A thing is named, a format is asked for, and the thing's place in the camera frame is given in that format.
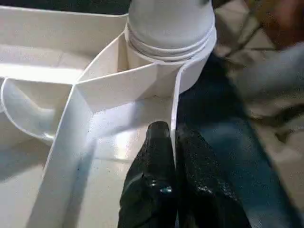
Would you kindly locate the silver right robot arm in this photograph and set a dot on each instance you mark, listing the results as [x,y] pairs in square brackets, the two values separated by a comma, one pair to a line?
[273,78]

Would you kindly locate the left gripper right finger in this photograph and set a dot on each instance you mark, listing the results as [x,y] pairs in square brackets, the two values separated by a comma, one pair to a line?
[204,190]

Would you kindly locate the white plastic table top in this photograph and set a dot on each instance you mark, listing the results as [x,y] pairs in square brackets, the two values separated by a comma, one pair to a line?
[47,154]

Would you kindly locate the white plastic table leg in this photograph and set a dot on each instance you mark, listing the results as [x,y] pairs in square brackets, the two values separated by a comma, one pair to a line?
[171,23]

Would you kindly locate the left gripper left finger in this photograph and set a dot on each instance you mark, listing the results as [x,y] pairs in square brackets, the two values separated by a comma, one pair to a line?
[147,190]

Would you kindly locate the black mat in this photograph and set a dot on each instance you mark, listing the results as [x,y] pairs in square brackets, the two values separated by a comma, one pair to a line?
[213,142]

